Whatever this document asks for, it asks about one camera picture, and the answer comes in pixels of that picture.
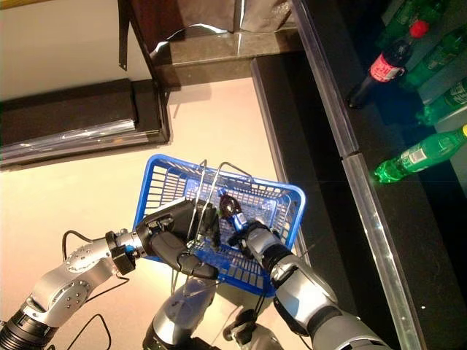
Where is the black display shelf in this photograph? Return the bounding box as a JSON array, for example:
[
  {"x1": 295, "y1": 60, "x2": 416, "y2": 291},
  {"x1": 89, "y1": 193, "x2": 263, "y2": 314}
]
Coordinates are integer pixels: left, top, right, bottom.
[{"x1": 250, "y1": 0, "x2": 467, "y2": 350}]

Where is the torn silver foil strip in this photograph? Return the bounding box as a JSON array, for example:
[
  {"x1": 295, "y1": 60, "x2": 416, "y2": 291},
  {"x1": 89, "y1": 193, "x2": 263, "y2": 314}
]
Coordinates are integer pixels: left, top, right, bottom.
[{"x1": 148, "y1": 22, "x2": 238, "y2": 61}]

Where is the grey robot leg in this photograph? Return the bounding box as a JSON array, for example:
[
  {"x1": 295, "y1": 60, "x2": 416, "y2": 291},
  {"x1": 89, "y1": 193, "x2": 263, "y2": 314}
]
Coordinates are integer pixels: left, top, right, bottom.
[
  {"x1": 222, "y1": 308, "x2": 293, "y2": 350},
  {"x1": 142, "y1": 275, "x2": 217, "y2": 350}
]

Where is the metal cabinet panel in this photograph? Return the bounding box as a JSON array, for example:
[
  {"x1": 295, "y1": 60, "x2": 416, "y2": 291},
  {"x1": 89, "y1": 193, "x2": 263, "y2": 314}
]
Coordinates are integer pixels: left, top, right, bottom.
[{"x1": 128, "y1": 0, "x2": 297, "y2": 36}]

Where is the black low shelf clear rail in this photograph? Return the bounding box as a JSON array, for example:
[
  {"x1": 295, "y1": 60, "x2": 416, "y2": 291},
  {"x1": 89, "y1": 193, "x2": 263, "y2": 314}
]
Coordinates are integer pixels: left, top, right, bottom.
[{"x1": 0, "y1": 78, "x2": 171, "y2": 171}]

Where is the grey left robot leg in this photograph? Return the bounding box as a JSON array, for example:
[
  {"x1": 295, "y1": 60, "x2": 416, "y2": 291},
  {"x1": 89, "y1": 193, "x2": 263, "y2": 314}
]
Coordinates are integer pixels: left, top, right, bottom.
[{"x1": 142, "y1": 275, "x2": 217, "y2": 350}]

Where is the grey right robot leg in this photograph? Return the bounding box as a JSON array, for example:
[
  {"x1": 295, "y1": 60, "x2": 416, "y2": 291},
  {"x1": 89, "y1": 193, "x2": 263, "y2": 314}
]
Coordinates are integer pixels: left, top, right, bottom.
[{"x1": 222, "y1": 308, "x2": 293, "y2": 350}]

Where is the dark stone plinth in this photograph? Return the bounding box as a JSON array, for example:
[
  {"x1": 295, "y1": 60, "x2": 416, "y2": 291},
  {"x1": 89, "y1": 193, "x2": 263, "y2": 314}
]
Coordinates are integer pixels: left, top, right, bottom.
[{"x1": 147, "y1": 28, "x2": 304, "y2": 91}]

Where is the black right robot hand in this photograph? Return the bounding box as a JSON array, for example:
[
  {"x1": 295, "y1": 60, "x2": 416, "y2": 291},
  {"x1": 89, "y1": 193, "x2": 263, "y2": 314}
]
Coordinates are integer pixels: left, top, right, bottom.
[{"x1": 228, "y1": 217, "x2": 284, "y2": 260}]

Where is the clear shelf price rail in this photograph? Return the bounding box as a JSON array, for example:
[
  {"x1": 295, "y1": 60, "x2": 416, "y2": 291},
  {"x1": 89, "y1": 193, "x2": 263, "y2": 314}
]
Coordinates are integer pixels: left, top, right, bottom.
[
  {"x1": 342, "y1": 152, "x2": 428, "y2": 350},
  {"x1": 291, "y1": 0, "x2": 361, "y2": 158}
]

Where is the blue plastic shopping basket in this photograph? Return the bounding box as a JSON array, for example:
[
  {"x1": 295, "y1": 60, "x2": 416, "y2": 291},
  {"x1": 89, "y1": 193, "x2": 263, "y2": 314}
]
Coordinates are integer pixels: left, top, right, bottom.
[{"x1": 133, "y1": 153, "x2": 307, "y2": 298}]

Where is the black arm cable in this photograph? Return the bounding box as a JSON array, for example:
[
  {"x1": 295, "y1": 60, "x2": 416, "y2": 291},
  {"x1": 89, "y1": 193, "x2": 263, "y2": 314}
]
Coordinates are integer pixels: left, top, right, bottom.
[
  {"x1": 251, "y1": 282, "x2": 269, "y2": 324},
  {"x1": 61, "y1": 228, "x2": 131, "y2": 350}
]

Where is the green soda bottle yellow cap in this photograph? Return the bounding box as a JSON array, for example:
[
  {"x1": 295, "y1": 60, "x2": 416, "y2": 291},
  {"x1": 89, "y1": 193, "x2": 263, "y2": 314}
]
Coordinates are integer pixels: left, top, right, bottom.
[{"x1": 372, "y1": 123, "x2": 467, "y2": 185}]

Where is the cola bottle red cap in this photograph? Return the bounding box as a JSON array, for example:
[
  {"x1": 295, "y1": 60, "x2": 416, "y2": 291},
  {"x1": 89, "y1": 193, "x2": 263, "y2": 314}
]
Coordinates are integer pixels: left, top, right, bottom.
[{"x1": 346, "y1": 20, "x2": 431, "y2": 110}]

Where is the metal wire basket handle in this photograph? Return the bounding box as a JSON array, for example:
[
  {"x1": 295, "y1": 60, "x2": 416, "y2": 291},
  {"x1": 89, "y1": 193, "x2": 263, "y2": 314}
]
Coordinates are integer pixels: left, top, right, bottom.
[
  {"x1": 188, "y1": 158, "x2": 209, "y2": 244},
  {"x1": 196, "y1": 161, "x2": 256, "y2": 245}
]

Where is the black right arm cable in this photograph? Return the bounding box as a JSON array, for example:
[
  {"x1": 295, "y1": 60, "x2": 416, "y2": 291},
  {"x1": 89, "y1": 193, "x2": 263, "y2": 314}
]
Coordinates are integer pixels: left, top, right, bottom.
[{"x1": 251, "y1": 282, "x2": 269, "y2": 324}]

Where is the black hanging strap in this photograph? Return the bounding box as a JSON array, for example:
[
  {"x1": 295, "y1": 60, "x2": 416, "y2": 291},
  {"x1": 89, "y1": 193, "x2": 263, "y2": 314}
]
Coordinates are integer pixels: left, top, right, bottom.
[{"x1": 117, "y1": 0, "x2": 129, "y2": 73}]

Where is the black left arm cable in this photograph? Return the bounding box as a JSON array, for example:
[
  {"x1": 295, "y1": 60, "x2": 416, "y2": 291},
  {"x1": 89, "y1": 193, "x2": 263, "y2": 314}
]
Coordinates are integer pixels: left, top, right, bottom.
[{"x1": 61, "y1": 228, "x2": 131, "y2": 350}]

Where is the Pepsi bottle blue cap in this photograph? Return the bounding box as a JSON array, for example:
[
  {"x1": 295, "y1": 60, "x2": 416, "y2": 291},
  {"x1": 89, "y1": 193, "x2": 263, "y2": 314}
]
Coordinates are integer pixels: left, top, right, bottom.
[{"x1": 217, "y1": 187, "x2": 250, "y2": 234}]

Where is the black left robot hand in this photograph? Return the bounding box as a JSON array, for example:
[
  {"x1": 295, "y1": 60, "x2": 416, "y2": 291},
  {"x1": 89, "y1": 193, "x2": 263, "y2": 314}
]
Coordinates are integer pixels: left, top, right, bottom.
[{"x1": 135, "y1": 198, "x2": 222, "y2": 281}]

